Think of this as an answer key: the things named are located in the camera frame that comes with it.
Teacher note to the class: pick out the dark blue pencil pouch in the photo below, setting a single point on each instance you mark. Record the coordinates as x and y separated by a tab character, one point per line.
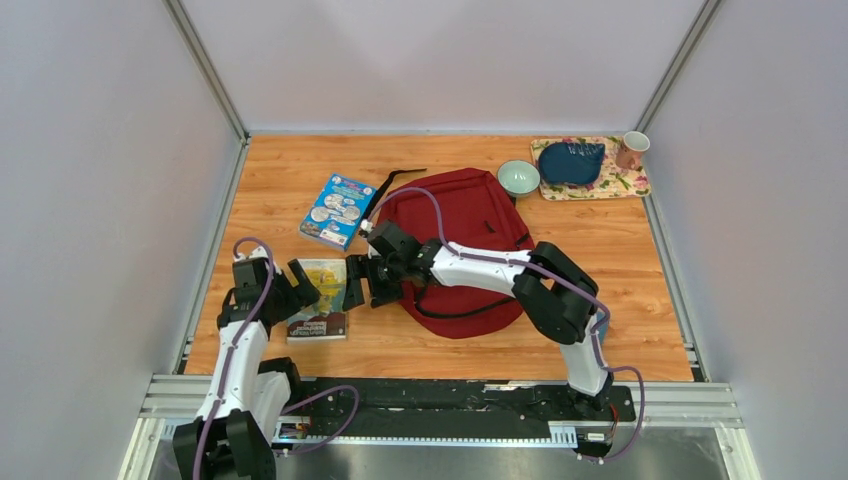
571	163

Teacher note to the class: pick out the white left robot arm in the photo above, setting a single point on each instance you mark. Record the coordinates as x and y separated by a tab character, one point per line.
230	436

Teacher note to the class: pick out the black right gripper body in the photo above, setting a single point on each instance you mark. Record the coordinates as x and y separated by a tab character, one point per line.
396	265

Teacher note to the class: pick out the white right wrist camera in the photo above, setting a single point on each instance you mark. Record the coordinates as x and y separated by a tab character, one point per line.
366	228

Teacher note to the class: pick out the red student backpack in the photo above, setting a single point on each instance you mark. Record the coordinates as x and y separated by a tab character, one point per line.
469	207

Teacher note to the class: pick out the pink mug white inside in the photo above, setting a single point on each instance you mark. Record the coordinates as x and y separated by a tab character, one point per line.
634	145

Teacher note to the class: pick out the blue puzzle box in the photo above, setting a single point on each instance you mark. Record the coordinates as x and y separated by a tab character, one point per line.
335	216

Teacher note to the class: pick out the pale blue ceramic bowl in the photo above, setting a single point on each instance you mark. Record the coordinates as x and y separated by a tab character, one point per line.
518	178

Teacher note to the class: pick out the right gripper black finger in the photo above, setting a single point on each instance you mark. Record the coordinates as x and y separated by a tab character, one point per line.
355	271
383	289

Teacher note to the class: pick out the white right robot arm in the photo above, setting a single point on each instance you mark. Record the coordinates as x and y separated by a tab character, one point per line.
558	297

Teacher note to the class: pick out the teal blue wallet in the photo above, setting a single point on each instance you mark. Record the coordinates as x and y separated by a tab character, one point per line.
601	326

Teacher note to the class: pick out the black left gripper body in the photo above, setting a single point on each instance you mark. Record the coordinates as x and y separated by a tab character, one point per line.
272	294

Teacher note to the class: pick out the green yellow book underneath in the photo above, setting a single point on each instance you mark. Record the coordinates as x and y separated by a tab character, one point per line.
325	319

